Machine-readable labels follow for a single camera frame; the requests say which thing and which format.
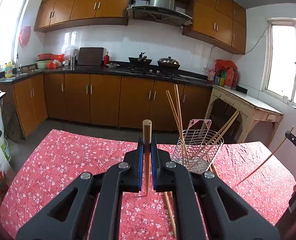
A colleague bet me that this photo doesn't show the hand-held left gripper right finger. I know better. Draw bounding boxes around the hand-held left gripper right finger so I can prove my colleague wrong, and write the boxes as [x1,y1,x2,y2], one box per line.
[150,137,281,240]

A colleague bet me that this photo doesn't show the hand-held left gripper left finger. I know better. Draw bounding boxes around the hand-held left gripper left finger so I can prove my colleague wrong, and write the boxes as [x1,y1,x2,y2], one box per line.
[15,137,146,240]

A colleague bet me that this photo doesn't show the metal wire utensil holder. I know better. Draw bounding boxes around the metal wire utensil holder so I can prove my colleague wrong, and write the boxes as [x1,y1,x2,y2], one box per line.
[171,119,224,175]

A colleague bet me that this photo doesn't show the worn white wooden table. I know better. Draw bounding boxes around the worn white wooden table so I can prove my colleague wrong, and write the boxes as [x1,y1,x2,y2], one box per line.
[205,84,284,144]

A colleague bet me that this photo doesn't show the brown base cabinets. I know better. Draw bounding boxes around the brown base cabinets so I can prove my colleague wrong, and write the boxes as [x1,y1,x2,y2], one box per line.
[0,73,213,138]

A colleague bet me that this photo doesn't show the red floral tablecloth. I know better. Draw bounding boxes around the red floral tablecloth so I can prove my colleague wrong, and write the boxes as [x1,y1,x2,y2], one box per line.
[0,129,296,240]

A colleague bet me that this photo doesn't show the dark red bottle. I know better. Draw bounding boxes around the dark red bottle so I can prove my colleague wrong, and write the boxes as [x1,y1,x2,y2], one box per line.
[232,69,239,90]

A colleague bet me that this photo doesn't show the black gas stove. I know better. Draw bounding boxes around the black gas stove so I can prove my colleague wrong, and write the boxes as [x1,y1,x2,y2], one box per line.
[125,66,183,79]

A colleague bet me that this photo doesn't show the tall red bottle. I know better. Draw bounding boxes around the tall red bottle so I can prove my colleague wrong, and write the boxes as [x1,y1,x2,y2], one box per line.
[225,67,234,87]

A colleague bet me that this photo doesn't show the small colourful boxes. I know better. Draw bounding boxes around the small colourful boxes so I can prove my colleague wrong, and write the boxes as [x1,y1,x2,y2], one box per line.
[214,70,226,86]

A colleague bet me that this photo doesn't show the wok with lid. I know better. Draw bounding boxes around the wok with lid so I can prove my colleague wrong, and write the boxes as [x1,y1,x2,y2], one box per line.
[157,56,181,70]

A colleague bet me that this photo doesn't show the crumpled red plastic bag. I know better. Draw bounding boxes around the crumpled red plastic bag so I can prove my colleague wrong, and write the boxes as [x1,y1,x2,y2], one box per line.
[215,59,238,72]

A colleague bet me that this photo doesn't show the black kitchen countertop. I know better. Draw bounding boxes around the black kitchen countertop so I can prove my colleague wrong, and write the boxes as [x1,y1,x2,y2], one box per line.
[0,64,213,88]

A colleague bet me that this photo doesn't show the dark cutting board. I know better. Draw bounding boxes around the dark cutting board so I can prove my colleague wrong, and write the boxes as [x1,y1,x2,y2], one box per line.
[77,47,105,66]

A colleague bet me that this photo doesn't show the white plastic bag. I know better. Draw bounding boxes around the white plastic bag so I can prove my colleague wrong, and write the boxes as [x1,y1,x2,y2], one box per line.
[64,45,79,60]

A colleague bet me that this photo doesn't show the dark mesh sack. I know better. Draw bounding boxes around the dark mesh sack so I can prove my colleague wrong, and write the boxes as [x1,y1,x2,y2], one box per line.
[0,97,22,140]

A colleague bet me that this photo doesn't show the white and green bucket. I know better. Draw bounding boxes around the white and green bucket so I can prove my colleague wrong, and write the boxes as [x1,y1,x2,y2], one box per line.
[0,130,12,162]

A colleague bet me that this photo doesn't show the pale green basin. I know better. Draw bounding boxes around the pale green basin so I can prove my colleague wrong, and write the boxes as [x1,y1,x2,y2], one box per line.
[35,59,54,69]

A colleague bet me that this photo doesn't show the yellow detergent bottle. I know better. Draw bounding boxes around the yellow detergent bottle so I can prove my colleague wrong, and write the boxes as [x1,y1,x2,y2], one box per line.
[4,60,14,78]

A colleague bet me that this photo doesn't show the hanging red plastic bag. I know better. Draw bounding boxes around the hanging red plastic bag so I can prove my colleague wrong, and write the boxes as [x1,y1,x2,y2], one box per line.
[19,26,32,47]

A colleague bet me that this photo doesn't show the large window with white frame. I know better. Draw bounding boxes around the large window with white frame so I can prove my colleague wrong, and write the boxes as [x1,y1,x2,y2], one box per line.
[265,17,296,110]

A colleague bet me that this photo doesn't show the black wok with handle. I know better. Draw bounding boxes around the black wok with handle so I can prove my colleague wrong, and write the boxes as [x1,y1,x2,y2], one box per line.
[128,52,153,67]

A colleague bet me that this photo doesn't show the white wall cable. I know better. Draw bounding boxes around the white wall cable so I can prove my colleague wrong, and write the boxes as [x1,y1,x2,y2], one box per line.
[205,27,267,68]

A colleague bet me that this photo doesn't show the brown wall cabinet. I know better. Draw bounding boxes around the brown wall cabinet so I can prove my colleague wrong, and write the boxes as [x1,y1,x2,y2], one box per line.
[182,0,246,55]
[34,0,133,33]

